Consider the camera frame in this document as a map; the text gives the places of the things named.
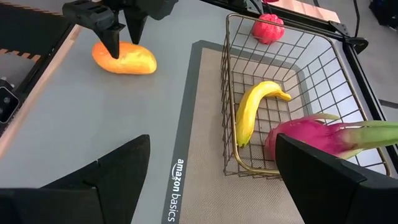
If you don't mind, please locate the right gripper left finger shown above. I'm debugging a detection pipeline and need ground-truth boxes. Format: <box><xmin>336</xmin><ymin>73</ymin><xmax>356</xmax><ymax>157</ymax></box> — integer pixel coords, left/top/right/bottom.
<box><xmin>0</xmin><ymin>134</ymin><xmax>151</xmax><ymax>224</ymax></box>

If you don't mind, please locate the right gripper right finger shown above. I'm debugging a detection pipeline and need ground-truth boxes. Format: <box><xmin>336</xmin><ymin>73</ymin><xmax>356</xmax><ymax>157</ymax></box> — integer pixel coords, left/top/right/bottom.
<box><xmin>275</xmin><ymin>133</ymin><xmax>398</xmax><ymax>224</ymax></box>

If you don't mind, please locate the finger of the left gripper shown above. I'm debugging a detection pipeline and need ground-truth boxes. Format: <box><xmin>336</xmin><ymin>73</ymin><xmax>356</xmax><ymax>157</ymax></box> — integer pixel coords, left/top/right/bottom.
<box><xmin>62</xmin><ymin>0</ymin><xmax>126</xmax><ymax>60</ymax></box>
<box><xmin>124</xmin><ymin>7</ymin><xmax>149</xmax><ymax>45</ymax></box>

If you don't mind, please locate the brown baking mat grey border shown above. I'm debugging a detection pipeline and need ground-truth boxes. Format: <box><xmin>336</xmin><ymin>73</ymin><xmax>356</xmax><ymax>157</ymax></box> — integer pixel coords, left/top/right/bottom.
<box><xmin>160</xmin><ymin>39</ymin><xmax>315</xmax><ymax>224</ymax></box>

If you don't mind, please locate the black hazard-striped floor mat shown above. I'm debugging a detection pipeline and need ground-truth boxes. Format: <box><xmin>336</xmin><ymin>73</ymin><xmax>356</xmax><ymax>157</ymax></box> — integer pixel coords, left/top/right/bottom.
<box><xmin>0</xmin><ymin>1</ymin><xmax>74</xmax><ymax>62</ymax></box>

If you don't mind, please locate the pink dragon fruit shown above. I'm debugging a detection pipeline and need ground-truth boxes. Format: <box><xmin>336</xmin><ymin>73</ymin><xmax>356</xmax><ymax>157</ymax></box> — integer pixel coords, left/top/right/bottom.
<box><xmin>264</xmin><ymin>113</ymin><xmax>398</xmax><ymax>161</ymax></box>

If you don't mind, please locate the black table-level camera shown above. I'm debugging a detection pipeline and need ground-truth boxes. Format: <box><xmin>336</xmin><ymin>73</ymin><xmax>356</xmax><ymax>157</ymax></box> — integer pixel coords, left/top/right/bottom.
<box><xmin>0</xmin><ymin>77</ymin><xmax>22</xmax><ymax>125</ymax></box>

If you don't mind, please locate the yellow orange mango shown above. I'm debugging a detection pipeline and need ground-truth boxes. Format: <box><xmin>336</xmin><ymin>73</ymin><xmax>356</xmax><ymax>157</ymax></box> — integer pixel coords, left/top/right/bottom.
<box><xmin>91</xmin><ymin>40</ymin><xmax>158</xmax><ymax>75</ymax></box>

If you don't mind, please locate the red lumpy round fruit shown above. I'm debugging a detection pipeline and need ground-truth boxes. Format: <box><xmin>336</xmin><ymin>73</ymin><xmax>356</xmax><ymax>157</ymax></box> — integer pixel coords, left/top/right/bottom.
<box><xmin>251</xmin><ymin>12</ymin><xmax>285</xmax><ymax>45</ymax></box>

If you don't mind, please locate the yellow banana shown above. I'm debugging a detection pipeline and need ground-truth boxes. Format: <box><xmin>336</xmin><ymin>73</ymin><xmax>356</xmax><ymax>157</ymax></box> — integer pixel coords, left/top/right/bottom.
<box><xmin>235</xmin><ymin>80</ymin><xmax>292</xmax><ymax>149</ymax></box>

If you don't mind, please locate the wire basket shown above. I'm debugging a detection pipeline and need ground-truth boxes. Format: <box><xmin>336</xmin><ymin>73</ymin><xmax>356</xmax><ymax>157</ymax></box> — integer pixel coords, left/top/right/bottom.
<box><xmin>220</xmin><ymin>12</ymin><xmax>392</xmax><ymax>180</ymax></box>

